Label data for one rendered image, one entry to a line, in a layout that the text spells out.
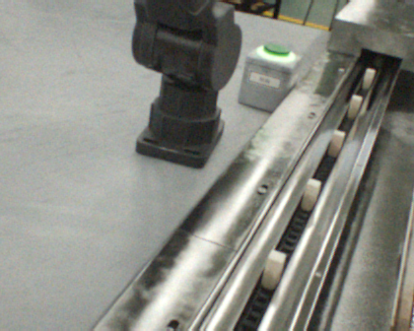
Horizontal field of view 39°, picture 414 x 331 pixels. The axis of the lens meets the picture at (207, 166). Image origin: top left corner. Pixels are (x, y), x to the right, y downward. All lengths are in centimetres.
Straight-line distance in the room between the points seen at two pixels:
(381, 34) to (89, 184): 61
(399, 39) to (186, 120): 49
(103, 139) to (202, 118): 12
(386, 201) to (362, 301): 20
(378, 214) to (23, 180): 39
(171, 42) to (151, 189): 16
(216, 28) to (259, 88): 27
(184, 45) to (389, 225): 30
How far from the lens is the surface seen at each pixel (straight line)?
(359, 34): 108
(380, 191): 75
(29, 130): 74
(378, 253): 63
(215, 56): 63
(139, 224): 59
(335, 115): 84
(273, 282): 51
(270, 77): 86
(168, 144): 70
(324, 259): 52
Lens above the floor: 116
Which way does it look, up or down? 29 degrees down
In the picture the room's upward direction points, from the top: 10 degrees clockwise
